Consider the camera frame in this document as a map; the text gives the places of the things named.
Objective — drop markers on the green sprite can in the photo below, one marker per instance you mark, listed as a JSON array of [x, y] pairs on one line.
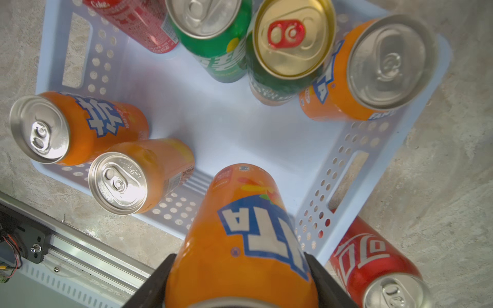
[[214, 32]]

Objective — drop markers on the red cola can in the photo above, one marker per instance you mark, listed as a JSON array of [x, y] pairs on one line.
[[145, 21], [376, 274]]

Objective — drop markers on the orange fanta can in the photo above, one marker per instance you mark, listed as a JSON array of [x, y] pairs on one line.
[[377, 68], [241, 249], [68, 129]]

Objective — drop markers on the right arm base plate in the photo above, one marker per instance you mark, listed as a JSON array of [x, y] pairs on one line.
[[23, 241]]

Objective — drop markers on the dark green gold-top can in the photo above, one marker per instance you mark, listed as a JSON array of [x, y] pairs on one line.
[[288, 46]]

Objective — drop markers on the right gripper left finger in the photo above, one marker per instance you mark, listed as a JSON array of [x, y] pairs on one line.
[[152, 293]]

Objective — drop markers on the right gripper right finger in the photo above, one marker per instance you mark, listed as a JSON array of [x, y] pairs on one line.
[[330, 293]]

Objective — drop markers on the orange fanta can front left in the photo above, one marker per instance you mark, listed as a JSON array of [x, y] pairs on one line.
[[68, 129]]

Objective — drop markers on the aluminium rail frame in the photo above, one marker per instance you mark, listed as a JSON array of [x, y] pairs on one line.
[[80, 267]]

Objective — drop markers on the light blue plastic basket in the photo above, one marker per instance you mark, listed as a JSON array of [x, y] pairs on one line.
[[325, 171]]

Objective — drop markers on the red cola can front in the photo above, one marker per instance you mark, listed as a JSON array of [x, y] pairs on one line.
[[376, 274]]

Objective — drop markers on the orange fanta can back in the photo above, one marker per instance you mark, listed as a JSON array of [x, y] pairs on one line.
[[377, 68]]

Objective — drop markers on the red cola can back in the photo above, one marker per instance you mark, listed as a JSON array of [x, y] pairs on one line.
[[145, 21]]

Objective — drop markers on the yellow orange schweppes can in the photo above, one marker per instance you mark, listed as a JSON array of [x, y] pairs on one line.
[[133, 177]]

